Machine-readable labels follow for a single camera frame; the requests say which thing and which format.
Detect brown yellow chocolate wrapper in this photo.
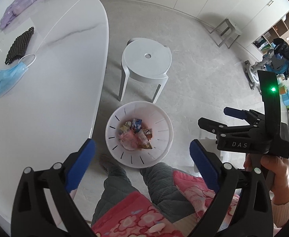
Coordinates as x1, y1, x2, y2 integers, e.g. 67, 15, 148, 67
139, 128, 153, 149

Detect blue bird print carton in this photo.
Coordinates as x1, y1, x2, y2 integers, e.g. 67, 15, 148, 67
132, 118, 142, 132

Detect pink paper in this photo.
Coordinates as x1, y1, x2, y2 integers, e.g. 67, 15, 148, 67
119, 130, 140, 151

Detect white trash bin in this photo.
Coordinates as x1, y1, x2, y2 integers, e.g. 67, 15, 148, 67
105, 101, 173, 168

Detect person right hand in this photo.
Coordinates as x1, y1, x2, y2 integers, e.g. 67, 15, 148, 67
243, 152, 289, 206

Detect grey exercise machine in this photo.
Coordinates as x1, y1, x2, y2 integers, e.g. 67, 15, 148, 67
245, 38, 289, 90

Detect grey quilted trouser legs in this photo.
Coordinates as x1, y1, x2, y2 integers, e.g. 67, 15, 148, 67
91, 154, 200, 228

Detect grey metal stool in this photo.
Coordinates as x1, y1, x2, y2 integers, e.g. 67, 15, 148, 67
209, 18, 242, 49

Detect white plastic stool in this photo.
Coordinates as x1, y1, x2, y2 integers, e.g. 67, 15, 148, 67
118, 38, 172, 104

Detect blue face mask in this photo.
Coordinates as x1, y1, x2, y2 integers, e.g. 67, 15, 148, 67
0, 54, 36, 98

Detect black mesh pouch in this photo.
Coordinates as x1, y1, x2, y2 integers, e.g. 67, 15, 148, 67
5, 26, 35, 65

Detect purple bag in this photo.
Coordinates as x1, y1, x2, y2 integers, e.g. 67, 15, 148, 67
0, 0, 37, 31

